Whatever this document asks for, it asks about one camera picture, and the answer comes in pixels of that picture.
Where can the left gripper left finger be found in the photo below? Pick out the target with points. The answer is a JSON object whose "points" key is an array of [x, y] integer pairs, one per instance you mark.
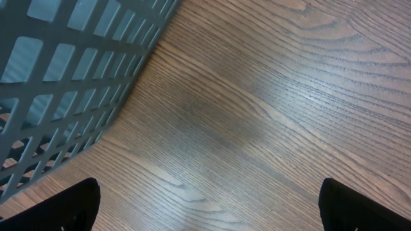
{"points": [[74, 209]]}

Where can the grey plastic shopping basket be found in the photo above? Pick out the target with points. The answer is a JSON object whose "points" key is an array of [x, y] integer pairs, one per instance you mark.
{"points": [[66, 70]]}

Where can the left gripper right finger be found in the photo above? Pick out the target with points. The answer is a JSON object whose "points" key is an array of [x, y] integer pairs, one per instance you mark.
{"points": [[342, 208]]}

